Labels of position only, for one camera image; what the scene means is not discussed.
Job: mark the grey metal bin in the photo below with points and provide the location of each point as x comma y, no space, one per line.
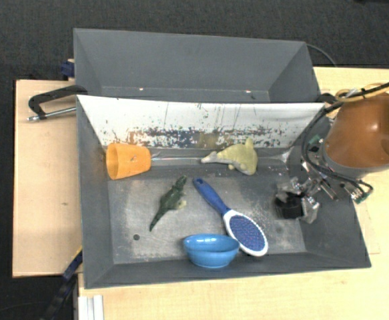
194,62

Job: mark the pale wood flat board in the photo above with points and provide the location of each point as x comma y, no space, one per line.
44,178

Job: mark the orange plastic cup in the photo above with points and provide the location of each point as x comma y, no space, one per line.
130,161

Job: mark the blue and white hairbrush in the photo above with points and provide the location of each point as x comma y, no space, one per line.
246,233

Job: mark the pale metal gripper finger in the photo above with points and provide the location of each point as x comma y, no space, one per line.
310,210
289,188

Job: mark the dark green toy crocodile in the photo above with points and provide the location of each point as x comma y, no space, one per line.
170,200

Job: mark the blue bowl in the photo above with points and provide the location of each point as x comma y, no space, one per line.
211,250

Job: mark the yellow-green toy dolphin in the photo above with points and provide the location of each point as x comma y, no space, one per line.
239,157

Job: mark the black round cap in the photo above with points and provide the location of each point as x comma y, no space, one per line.
288,208

